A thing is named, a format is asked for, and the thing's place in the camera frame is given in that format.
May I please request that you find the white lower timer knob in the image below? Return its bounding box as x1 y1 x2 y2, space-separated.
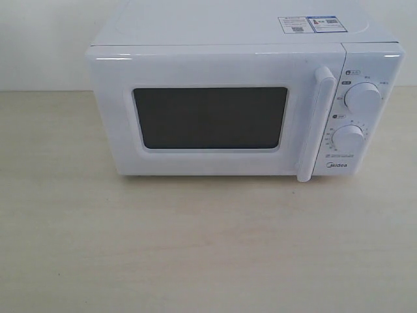
332 125 364 152

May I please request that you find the white upper power knob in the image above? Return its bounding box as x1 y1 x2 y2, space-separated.
344 82 382 113

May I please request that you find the white microwave oven body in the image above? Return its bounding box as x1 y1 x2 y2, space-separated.
88 1 405 177

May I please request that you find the warning label sticker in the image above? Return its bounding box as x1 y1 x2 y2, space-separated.
278 16 347 34

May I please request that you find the white microwave door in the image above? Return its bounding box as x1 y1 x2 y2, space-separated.
86 44 346 182

